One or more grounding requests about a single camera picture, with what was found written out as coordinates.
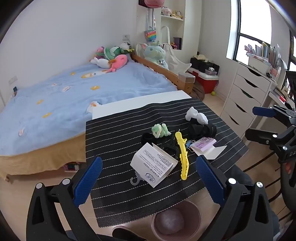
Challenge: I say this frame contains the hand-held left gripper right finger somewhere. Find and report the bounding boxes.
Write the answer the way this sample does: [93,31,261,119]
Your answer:
[195,155,274,241]

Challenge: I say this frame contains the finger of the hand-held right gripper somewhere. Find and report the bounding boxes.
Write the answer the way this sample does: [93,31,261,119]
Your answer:
[252,105,296,127]
[245,125,296,151]

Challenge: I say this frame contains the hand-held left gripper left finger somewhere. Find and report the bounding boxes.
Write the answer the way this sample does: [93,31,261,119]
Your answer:
[26,157,103,241]

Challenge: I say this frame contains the pink waste bin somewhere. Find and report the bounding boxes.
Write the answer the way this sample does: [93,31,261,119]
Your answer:
[151,200,201,241]

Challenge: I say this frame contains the white cloth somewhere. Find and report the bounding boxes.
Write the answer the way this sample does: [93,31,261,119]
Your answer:
[186,107,208,125]

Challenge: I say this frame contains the person's right hand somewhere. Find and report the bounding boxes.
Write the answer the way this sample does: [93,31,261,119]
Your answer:
[285,161,293,187]

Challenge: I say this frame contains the white desk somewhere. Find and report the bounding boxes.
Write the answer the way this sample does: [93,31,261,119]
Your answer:
[268,89,296,109]

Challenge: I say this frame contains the toy bricks under bed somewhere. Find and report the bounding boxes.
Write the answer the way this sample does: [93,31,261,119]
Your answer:
[64,162,80,172]

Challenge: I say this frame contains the white paper piece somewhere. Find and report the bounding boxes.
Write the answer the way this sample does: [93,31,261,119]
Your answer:
[193,146,227,160]

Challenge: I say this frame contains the white drawer chest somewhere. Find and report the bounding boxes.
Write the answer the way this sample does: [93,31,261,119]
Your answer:
[221,61,271,139]

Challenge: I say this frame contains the yellow hair clip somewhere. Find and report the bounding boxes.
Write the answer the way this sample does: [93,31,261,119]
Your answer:
[175,132,189,181]

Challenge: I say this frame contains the purple sticky note pad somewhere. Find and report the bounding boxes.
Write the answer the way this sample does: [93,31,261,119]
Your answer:
[190,137,217,152]

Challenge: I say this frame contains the white storage box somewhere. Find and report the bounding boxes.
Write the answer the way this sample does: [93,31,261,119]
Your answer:
[247,52,272,72]

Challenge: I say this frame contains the black rolled sock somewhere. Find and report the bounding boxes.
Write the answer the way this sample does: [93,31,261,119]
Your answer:
[187,123,218,141]

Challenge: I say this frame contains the black plastic clip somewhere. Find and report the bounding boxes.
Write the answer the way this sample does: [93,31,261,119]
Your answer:
[161,142,181,160]

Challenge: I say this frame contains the beige bed sheet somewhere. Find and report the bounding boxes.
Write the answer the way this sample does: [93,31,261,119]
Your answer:
[0,133,87,180]

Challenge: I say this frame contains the black striped mat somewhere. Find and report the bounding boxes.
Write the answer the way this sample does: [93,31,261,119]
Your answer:
[85,98,249,229]

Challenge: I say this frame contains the white paper packaging card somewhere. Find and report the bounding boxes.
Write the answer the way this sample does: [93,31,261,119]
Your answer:
[130,142,178,188]

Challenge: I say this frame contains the upright books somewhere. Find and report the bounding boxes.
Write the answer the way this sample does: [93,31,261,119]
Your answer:
[255,42,271,58]

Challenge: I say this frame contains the red cooler box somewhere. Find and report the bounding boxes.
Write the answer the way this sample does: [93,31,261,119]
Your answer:
[188,68,219,94]

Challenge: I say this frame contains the brown cushion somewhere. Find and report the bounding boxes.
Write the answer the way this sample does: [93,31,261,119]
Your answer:
[191,83,206,100]

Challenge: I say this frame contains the person's left leg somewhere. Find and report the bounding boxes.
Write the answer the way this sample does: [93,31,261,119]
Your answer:
[112,227,145,241]

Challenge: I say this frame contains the black round cap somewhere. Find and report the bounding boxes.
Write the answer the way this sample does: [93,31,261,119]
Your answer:
[142,133,155,144]

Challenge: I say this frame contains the green white scrunchie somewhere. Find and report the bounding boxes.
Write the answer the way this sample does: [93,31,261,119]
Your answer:
[151,123,171,139]

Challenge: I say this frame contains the blue blanket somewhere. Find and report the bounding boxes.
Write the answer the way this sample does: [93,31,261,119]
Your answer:
[0,61,178,156]

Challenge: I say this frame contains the black bag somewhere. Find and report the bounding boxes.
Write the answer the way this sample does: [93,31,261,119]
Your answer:
[190,57,220,73]

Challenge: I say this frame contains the clear bedpost corner guard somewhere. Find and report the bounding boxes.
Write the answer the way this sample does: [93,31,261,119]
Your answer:
[179,72,196,84]

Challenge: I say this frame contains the dark framed window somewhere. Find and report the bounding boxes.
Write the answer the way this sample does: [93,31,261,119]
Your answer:
[227,0,296,70]

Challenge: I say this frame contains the white fabric chair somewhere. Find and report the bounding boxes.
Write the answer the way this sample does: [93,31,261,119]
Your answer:
[159,25,193,75]

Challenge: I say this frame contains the pink whale plush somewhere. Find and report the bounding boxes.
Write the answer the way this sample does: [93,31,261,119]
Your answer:
[107,54,128,73]

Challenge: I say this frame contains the teal unicorn plush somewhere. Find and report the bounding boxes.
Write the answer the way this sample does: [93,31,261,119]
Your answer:
[141,43,169,70]

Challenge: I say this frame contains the green striped plush toy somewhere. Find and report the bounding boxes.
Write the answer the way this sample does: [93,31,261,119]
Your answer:
[104,46,125,59]

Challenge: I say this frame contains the small plush figures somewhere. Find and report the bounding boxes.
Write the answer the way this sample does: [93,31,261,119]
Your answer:
[161,7,184,19]

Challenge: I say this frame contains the rainbow bubble bag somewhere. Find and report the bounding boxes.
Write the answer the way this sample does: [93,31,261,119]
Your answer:
[144,29,158,43]

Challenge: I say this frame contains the white green plush toy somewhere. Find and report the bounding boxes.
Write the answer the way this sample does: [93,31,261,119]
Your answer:
[119,42,134,55]

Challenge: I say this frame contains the wooden bed frame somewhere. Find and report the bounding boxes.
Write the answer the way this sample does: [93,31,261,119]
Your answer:
[131,54,196,94]

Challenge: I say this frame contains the white wall shelf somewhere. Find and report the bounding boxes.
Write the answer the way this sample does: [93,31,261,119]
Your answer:
[136,0,200,61]

